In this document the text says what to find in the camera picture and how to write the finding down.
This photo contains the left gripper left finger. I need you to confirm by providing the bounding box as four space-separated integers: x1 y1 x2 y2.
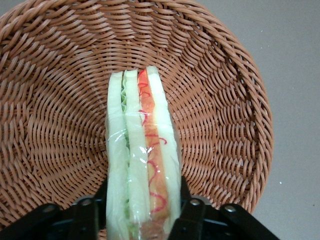
0 178 108 240

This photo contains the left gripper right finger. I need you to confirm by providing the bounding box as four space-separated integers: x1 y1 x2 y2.
166 174 283 240

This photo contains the triangle sandwich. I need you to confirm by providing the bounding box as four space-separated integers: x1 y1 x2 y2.
104 65 182 240

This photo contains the round brown wicker basket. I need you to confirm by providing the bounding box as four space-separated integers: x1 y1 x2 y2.
0 0 275 240

